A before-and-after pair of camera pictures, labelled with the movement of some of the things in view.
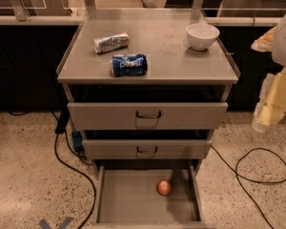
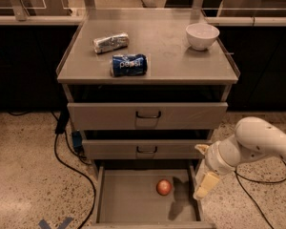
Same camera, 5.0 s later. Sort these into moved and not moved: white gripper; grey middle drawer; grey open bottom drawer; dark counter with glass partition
Moved: white gripper
Not moved: grey open bottom drawer; dark counter with glass partition; grey middle drawer
